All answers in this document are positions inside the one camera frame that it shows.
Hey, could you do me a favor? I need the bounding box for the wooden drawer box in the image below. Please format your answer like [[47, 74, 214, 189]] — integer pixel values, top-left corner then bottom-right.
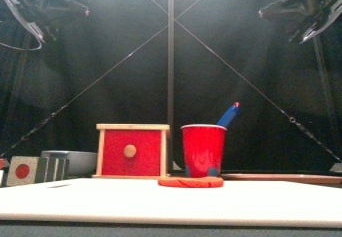
[[95, 123, 172, 179]]

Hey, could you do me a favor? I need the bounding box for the red drawer with wooden knob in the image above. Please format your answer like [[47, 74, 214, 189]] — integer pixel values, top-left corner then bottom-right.
[[103, 129, 164, 177]]

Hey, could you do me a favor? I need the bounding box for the grey-blue bowl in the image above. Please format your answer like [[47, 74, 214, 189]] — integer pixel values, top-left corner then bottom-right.
[[41, 149, 99, 177]]

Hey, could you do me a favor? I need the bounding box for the orange-red dough disc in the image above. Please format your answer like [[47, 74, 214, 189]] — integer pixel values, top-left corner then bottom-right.
[[158, 175, 225, 189]]

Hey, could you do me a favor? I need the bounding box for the black backdrop cloth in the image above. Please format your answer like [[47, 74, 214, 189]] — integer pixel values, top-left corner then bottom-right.
[[0, 0, 342, 175]]

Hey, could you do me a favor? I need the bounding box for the blue plastic tool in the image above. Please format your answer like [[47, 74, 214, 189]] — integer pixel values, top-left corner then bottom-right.
[[217, 102, 242, 129]]

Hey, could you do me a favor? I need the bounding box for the red plastic cup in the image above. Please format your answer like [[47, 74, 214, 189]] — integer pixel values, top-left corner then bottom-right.
[[181, 124, 229, 179]]

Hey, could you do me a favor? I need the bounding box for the small patterned toy block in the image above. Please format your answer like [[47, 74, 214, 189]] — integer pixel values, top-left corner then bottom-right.
[[5, 155, 71, 188]]

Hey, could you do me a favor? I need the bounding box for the pinkish brown tray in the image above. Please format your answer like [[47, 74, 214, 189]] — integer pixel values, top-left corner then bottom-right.
[[221, 172, 342, 186]]

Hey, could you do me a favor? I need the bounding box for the white cutting board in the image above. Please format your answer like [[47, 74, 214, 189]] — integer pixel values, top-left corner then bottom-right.
[[0, 177, 342, 229]]

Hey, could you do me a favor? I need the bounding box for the thin diagonal brace cable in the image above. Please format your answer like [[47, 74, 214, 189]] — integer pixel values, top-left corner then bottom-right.
[[0, 0, 225, 158], [130, 0, 342, 163]]

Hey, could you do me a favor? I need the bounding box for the vertical metal frame pole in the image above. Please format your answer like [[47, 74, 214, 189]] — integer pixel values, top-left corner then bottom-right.
[[166, 0, 177, 174]]

